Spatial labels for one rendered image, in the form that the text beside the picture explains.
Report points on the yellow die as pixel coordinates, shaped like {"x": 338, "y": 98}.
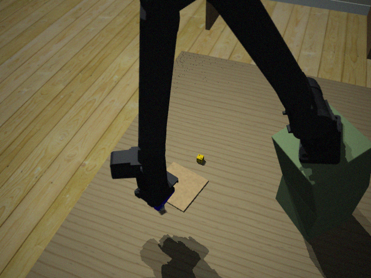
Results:
{"x": 200, "y": 158}

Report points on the tan mat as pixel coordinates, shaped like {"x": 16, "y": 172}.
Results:
{"x": 189, "y": 186}

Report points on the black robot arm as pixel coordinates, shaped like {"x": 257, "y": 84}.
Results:
{"x": 310, "y": 118}

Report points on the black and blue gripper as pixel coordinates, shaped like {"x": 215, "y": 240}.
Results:
{"x": 158, "y": 191}

